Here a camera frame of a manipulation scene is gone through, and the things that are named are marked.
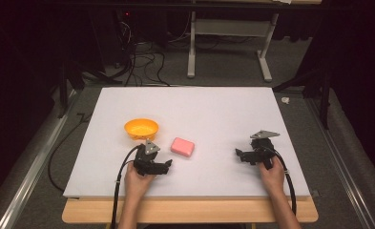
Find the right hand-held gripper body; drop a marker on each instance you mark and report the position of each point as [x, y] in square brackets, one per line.
[260, 152]

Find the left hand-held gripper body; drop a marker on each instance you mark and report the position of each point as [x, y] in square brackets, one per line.
[145, 163]

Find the person's left hand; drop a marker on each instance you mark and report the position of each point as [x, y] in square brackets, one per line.
[137, 184]

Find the person's right hand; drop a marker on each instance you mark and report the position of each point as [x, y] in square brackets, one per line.
[273, 179]

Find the pink soap bar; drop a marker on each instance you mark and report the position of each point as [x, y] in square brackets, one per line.
[182, 147]

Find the orange plastic bowl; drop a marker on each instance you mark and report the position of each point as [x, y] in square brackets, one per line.
[141, 129]

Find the wooden table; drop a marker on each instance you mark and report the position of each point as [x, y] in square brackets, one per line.
[188, 211]

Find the white table board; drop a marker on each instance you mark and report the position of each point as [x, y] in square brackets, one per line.
[207, 114]

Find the crumpled white paper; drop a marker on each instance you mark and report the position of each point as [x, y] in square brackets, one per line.
[285, 100]

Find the black metal stand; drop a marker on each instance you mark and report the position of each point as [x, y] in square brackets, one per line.
[67, 79]
[318, 86]

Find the aluminium floor rail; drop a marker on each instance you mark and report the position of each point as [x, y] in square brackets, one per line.
[32, 178]
[341, 165]

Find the white metal desk frame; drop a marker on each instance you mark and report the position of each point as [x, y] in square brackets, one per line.
[229, 28]

